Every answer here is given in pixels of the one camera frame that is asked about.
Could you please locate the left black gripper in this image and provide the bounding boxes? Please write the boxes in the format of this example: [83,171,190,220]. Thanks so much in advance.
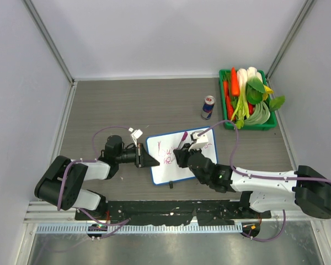
[116,143,159,168]

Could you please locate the blue framed whiteboard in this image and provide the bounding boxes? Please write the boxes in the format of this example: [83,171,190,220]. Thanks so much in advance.
[145,126,219,186]

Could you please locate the magenta capped marker pen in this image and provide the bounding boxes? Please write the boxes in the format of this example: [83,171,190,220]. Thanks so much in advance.
[177,131,188,149]

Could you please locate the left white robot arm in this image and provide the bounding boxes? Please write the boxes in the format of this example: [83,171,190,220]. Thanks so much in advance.
[34,135,160,220]

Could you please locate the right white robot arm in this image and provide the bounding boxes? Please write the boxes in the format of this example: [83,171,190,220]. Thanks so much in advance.
[173,144,331,219]

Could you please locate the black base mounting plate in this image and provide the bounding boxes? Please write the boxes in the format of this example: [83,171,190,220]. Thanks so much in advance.
[75,200,271,226]

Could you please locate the blue silver energy drink can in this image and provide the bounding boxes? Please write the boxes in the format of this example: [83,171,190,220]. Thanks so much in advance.
[201,96,216,120]

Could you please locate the small orange toy carrot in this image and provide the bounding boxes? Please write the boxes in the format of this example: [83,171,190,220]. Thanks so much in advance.
[223,81,234,120]

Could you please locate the pale green toy beans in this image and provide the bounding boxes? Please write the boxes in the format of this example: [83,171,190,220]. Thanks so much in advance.
[244,102,271,126]

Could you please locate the large orange toy carrot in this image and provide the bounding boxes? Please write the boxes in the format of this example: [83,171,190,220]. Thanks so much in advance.
[231,67,240,97]

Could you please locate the green plastic tray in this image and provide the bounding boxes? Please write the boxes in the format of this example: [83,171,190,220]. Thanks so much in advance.
[219,69,277,131]

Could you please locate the green toy leafy vegetable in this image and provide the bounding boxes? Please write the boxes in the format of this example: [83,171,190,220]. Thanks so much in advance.
[245,77,285,112]

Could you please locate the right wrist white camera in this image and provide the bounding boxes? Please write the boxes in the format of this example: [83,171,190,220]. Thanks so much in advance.
[189,130,209,151]

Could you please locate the wrist white camera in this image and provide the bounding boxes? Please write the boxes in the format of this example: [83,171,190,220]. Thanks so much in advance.
[189,130,209,151]
[128,128,143,146]

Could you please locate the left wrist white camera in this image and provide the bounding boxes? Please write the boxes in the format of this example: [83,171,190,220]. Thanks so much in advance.
[128,128,143,146]

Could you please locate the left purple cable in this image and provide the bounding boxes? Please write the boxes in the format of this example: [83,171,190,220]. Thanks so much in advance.
[55,125,133,240]

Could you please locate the white slotted cable duct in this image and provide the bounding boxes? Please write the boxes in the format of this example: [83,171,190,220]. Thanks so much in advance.
[36,222,242,235]

